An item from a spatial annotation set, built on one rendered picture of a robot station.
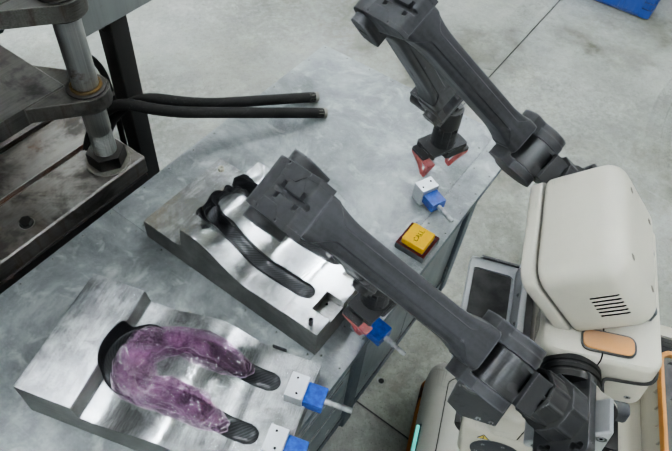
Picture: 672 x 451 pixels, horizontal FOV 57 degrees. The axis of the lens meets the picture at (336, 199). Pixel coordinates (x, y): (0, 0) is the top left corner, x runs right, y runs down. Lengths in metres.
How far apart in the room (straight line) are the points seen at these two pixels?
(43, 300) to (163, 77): 1.92
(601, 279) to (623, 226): 0.08
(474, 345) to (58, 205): 1.15
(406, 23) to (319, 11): 2.75
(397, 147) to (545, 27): 2.28
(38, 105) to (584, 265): 1.20
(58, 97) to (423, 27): 0.91
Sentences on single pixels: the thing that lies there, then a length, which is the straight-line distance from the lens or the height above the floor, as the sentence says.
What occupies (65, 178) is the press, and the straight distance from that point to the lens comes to 1.74.
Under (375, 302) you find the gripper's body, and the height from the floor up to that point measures 0.97.
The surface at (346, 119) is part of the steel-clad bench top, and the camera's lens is 1.81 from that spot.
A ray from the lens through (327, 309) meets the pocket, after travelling 1.34.
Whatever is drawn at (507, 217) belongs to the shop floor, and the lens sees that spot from 2.75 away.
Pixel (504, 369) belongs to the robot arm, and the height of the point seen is 1.27.
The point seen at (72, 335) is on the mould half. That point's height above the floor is 0.91.
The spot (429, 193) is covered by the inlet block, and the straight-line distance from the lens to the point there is 1.60.
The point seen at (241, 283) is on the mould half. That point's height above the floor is 0.88.
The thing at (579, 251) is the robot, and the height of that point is 1.36.
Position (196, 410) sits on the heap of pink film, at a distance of 1.21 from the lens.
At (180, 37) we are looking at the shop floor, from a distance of 3.50.
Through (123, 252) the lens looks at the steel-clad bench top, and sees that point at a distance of 1.54.
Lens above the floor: 2.02
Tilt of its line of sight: 50 degrees down
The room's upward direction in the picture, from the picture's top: 6 degrees clockwise
